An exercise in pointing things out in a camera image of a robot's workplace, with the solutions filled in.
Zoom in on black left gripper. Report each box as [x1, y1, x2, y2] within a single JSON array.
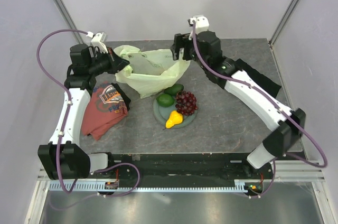
[[88, 46, 129, 77]]

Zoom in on light green plastic bag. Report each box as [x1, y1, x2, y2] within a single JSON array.
[[114, 45, 190, 98]]

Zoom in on yellow pear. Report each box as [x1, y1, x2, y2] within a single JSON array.
[[165, 110, 183, 129]]

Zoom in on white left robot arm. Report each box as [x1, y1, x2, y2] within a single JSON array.
[[37, 44, 129, 180]]

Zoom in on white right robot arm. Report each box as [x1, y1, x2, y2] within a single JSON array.
[[170, 31, 306, 179]]

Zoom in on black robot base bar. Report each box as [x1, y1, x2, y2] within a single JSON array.
[[108, 153, 273, 181]]

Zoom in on red printed t-shirt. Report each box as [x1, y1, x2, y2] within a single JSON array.
[[81, 82, 131, 141]]

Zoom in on green avocado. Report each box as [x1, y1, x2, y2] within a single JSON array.
[[164, 83, 184, 96]]

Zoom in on green lime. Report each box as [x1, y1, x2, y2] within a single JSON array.
[[156, 93, 175, 108]]

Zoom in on red grape bunch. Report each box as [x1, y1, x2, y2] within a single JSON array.
[[175, 91, 198, 117]]

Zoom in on grey green plate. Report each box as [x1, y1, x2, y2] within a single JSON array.
[[153, 96, 197, 128]]

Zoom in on black folded cloth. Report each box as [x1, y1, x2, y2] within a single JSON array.
[[234, 59, 281, 98]]

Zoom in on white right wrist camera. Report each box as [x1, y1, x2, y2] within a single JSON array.
[[188, 15, 210, 34]]

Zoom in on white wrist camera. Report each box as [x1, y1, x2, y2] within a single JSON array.
[[188, 15, 210, 34], [86, 32, 108, 53]]

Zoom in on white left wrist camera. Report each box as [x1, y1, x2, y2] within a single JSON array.
[[86, 32, 108, 53]]

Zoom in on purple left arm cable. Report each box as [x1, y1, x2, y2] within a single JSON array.
[[36, 29, 143, 211]]

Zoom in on left aluminium frame post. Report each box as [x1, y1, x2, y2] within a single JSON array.
[[36, 0, 88, 50]]

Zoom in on aluminium corner frame rail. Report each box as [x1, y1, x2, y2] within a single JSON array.
[[268, 0, 301, 49]]

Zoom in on grey slotted cable duct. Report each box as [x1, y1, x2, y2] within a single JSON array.
[[50, 179, 265, 193]]

